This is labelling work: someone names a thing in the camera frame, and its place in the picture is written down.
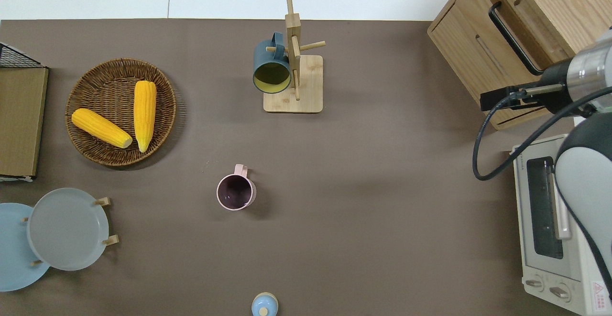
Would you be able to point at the wooden plate rack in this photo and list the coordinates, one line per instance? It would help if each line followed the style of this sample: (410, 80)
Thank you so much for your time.
(106, 201)

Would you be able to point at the short yellow corn cob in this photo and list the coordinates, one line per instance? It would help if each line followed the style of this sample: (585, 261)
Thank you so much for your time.
(100, 127)

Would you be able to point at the brown wicker basket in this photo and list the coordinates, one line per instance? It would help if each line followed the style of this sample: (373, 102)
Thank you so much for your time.
(112, 86)

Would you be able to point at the wooden mug tree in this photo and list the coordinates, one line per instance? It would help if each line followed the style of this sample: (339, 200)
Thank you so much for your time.
(306, 96)

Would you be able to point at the pink mug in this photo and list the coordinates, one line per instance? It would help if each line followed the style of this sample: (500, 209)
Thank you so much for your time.
(235, 191)

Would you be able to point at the dark blue mug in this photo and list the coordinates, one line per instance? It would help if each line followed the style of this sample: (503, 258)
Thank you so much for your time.
(271, 74)

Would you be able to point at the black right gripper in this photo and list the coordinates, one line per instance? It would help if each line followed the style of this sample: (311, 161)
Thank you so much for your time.
(540, 93)

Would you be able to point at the wooden cabinet box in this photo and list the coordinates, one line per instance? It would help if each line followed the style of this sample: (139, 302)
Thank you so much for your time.
(464, 34)

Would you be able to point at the cream toaster oven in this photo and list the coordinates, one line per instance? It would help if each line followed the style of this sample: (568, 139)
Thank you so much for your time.
(538, 220)

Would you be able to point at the long yellow corn cob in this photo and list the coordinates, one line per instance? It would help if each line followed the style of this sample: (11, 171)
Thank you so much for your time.
(145, 110)

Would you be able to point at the grey plate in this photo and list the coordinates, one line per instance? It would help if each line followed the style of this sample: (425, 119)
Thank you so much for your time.
(67, 230)

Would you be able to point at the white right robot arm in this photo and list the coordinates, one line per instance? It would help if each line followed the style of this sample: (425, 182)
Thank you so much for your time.
(588, 172)

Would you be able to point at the blue service bell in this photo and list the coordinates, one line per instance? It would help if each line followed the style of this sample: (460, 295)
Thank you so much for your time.
(264, 305)

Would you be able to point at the light blue plate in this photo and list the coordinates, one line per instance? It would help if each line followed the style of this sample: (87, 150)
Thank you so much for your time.
(14, 258)

